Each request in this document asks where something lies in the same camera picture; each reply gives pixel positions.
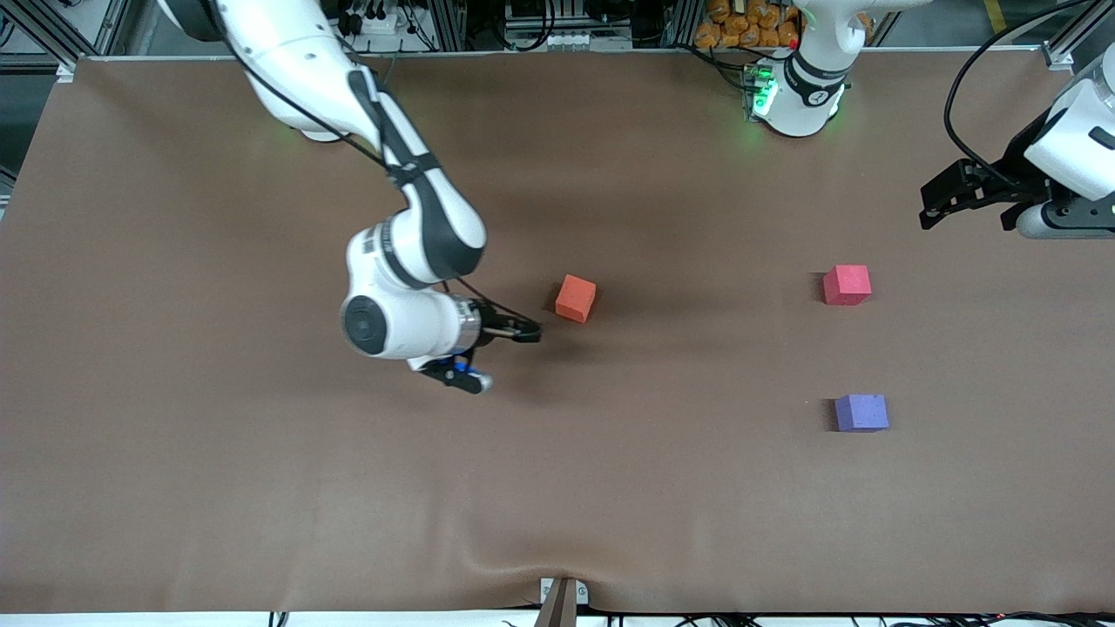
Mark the orange foam block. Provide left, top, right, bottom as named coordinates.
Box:
left=555, top=274, right=598, bottom=325

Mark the red foam block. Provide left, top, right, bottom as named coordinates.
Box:
left=822, top=265, right=872, bottom=307

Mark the brown table mat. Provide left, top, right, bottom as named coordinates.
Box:
left=0, top=48, right=1115, bottom=616

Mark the purple foam block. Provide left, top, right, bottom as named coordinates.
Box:
left=835, top=394, right=890, bottom=434

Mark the bag of orange items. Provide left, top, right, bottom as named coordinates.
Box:
left=693, top=0, right=802, bottom=50

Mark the white terminal block row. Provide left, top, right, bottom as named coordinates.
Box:
left=503, top=30, right=633, bottom=52

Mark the white power strip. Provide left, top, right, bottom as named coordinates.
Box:
left=347, top=7, right=403, bottom=37

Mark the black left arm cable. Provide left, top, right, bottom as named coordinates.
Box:
left=944, top=0, right=1094, bottom=188

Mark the grey metal clamp bracket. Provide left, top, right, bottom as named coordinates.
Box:
left=539, top=577, right=591, bottom=606

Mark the brown strap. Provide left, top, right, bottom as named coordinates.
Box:
left=533, top=579, right=579, bottom=627

